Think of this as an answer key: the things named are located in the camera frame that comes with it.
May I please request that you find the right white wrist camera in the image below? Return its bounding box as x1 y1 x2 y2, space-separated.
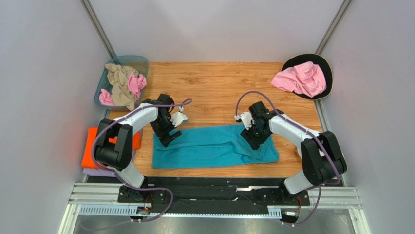
234 112 254 130

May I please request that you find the left aluminium wall profile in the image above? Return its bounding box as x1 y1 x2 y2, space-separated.
79 0 117 59

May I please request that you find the beige t shirt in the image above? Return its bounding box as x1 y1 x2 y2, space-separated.
104 63 139 110

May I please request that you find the aluminium frame rail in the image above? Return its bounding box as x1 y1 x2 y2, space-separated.
58 183 370 234

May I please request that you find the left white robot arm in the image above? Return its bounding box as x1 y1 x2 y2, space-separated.
91 94 191 202

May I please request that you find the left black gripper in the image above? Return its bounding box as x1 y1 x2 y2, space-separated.
150 112 182 147

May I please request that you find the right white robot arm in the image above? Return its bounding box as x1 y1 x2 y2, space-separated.
235 101 347 203

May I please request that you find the translucent grey plastic bin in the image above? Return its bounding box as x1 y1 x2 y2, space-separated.
94 56 150 111

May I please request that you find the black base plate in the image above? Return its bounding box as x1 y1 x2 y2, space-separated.
117 176 310 214

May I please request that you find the aluminium wall profile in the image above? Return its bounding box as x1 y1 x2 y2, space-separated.
79 0 117 59
315 0 354 55

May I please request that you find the teal t shirt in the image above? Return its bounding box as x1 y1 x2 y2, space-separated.
152 124 280 169

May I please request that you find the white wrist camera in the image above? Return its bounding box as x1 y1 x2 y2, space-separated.
234 112 254 130
170 107 189 127

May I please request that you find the right aluminium wall profile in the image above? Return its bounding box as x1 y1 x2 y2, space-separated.
315 0 354 55

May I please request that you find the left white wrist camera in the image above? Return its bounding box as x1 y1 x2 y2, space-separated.
170 107 189 127

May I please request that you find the folded orange t shirt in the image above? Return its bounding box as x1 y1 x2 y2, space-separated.
81 127 142 169

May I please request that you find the pink t shirt on tray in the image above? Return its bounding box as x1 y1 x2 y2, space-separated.
270 61 327 98

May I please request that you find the pink t shirt in bin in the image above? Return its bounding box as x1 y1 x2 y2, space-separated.
98 73 147 108

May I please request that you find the black round tray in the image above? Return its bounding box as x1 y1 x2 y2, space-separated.
281 54 333 101

